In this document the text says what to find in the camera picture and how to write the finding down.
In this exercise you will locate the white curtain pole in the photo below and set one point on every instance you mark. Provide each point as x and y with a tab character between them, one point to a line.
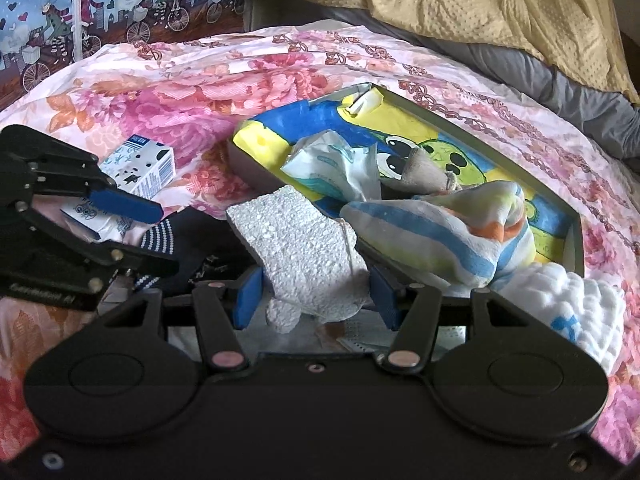
76	5

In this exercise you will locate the grey rolled quilt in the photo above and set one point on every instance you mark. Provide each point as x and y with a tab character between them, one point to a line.
575	90

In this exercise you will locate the striped blue orange cloth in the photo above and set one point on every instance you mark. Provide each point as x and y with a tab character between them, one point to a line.
450	230

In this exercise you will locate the white spotted milk carton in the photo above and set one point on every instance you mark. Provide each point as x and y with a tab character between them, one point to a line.
142	167

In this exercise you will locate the yellow dotted blanket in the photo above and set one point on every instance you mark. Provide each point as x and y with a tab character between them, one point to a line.
475	5

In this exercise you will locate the pink floral bed sheet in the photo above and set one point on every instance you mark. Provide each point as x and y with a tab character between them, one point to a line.
200	85

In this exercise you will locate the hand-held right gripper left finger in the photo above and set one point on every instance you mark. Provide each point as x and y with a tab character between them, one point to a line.
248	300

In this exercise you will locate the grey box with cartoon lining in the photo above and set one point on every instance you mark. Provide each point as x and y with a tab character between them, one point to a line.
500	170

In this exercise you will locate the white foam piece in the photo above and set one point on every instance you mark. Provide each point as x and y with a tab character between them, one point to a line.
295	245

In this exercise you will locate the navy striped sock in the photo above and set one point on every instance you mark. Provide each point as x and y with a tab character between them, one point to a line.
200	245

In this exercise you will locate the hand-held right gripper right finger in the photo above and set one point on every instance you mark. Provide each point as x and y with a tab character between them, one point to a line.
384	297

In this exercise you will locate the crumpled white plastic packet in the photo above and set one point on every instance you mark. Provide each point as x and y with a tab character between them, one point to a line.
330	165

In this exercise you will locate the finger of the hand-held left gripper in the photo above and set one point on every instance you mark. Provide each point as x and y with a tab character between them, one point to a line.
120	257
125	205

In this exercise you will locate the beige grey plush cloth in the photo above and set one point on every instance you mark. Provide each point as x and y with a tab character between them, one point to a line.
420	172

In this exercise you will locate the white waffle cloth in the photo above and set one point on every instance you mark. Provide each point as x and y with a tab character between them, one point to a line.
565	305

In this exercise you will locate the white tissue packet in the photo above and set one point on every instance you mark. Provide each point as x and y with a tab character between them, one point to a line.
92	220

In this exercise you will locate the blue printed cyclist curtain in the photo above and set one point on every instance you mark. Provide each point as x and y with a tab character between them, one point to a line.
100	10

